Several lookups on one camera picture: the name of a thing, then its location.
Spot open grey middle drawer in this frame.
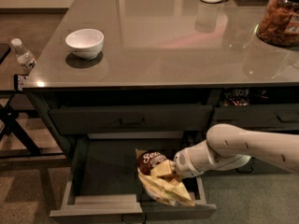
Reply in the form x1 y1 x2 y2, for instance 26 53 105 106
50 137 216 224

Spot grey counter cabinet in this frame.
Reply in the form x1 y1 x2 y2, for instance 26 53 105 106
22 0 299 176

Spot clear plastic water bottle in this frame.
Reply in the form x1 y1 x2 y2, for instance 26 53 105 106
11 38 36 75

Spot grey top right drawer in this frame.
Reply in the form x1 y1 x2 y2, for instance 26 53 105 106
211 104 299 132

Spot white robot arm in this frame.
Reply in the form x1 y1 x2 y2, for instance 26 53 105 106
151 124 299 179

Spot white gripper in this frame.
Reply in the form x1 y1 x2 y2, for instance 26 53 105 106
149 140 216 179

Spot white ceramic bowl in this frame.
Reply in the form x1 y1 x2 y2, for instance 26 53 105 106
65 29 105 60

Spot grey top left drawer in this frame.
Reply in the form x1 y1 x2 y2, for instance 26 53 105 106
49 104 212 134

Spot dark snack packets in drawer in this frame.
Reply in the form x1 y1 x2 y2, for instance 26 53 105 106
223 88 269 106

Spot black side table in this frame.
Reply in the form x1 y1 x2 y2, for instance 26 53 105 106
0 43 63 159

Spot clear jar of nuts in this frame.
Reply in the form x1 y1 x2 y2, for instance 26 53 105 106
257 0 299 47

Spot brown and yellow chip bag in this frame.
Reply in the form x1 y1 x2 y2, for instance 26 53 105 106
135 149 195 207

